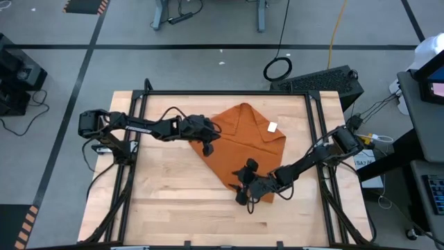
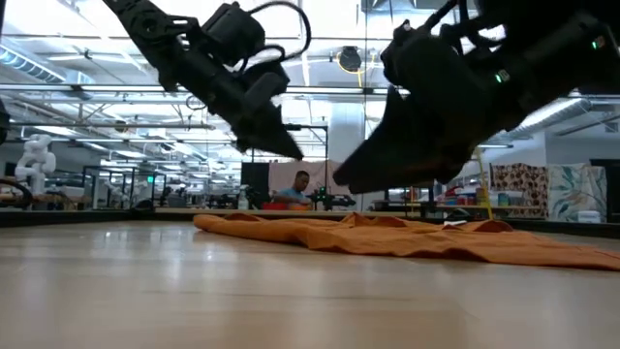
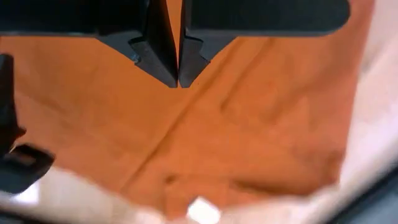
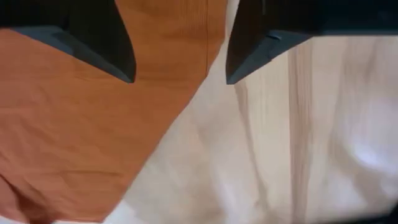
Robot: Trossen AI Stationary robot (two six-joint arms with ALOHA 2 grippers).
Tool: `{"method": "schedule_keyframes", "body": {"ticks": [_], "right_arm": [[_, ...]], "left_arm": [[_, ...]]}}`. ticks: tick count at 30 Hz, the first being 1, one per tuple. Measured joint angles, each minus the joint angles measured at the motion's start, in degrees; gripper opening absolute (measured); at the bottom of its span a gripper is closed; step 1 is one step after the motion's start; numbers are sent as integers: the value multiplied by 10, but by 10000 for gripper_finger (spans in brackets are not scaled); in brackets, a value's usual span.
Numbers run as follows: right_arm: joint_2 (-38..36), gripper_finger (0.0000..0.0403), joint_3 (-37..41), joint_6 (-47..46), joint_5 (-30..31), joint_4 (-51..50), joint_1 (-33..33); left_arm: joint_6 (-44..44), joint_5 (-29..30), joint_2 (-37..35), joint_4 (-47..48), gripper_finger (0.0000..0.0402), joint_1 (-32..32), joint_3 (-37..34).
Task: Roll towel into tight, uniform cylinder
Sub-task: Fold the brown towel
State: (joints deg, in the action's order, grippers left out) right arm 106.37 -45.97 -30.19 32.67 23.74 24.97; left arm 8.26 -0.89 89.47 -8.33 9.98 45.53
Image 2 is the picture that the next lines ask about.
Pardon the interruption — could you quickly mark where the dark cabinet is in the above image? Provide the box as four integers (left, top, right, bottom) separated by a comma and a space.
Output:
589, 158, 620, 224

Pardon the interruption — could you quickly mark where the pink curtain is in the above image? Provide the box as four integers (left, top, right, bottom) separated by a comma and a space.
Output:
268, 159, 357, 195

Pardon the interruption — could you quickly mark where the person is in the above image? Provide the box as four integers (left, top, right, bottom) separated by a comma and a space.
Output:
273, 169, 315, 210

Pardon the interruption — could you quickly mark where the black cage frame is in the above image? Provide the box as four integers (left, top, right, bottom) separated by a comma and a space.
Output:
81, 164, 169, 210

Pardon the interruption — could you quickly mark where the orange cloth towel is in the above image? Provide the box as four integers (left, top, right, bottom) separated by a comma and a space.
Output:
193, 211, 620, 271

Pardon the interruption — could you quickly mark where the black gantry stand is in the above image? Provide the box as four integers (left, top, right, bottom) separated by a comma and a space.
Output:
250, 123, 330, 195

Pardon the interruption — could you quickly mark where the black screen panel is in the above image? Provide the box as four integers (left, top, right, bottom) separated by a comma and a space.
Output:
240, 162, 271, 198

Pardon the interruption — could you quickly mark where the brown patterned fabric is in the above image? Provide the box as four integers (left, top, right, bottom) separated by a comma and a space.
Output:
488, 162, 551, 219

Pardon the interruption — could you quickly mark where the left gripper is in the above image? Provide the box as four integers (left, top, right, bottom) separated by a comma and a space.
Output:
176, 46, 305, 159

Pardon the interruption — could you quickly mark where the black ceiling cord reel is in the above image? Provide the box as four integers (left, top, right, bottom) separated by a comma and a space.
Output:
336, 45, 363, 74

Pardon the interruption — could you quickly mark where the yellow cable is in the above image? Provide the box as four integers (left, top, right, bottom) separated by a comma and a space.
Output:
472, 144, 495, 220

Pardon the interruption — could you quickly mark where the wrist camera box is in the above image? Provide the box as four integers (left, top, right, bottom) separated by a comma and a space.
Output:
201, 1, 266, 68
380, 18, 466, 98

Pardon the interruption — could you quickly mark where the black aluminium table frame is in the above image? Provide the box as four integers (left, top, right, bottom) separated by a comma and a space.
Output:
0, 206, 620, 239

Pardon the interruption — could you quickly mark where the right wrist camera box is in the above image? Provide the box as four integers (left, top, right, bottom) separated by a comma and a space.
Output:
380, 18, 466, 98

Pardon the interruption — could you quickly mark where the white humanoid robot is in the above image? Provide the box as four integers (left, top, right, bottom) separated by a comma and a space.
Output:
13, 134, 58, 195

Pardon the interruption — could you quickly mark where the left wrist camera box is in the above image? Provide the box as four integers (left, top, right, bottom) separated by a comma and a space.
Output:
201, 1, 266, 68

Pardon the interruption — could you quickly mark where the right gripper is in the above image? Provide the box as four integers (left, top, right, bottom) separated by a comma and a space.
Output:
332, 62, 529, 195

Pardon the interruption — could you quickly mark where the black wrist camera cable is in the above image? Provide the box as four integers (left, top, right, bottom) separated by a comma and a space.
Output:
236, 0, 313, 74

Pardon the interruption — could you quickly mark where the black curved hose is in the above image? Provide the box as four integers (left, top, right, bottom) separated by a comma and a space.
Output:
0, 177, 34, 209

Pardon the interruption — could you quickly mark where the black robot green light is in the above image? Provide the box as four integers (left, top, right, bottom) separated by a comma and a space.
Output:
309, 186, 357, 212

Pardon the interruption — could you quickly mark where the leaf patterned fabric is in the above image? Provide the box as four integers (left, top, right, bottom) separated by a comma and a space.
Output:
546, 163, 607, 224

